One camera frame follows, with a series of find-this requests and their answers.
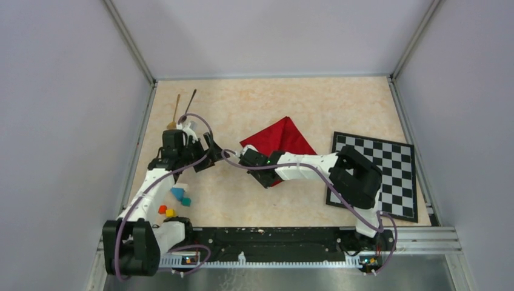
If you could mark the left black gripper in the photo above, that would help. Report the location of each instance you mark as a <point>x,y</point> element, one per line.
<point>214,156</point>

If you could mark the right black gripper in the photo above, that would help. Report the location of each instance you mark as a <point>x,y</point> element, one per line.
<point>264,183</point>

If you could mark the red cloth napkin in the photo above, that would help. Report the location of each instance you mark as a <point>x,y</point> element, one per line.
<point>282,136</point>

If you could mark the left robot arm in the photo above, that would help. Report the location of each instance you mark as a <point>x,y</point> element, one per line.
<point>148,205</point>

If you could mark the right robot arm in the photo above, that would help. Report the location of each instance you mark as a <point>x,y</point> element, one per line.
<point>349,175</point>

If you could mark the black fork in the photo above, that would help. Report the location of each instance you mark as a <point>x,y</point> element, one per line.
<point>190,101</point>

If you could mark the gold spoon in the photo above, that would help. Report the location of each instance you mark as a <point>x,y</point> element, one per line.
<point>172,124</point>

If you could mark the teal cube block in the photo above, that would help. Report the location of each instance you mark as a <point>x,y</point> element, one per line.
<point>186,202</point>

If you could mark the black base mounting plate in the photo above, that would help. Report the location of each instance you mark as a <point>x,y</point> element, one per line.
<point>287,244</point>

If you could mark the yellow cube block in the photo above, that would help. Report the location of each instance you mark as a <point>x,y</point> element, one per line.
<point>170,213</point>

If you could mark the orange round block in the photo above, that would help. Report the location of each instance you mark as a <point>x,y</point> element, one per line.
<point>162,209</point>

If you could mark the black white checkerboard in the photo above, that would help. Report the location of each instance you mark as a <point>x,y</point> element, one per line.
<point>398,196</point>

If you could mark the aluminium front rail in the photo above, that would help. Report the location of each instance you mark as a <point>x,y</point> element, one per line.
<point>407,241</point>

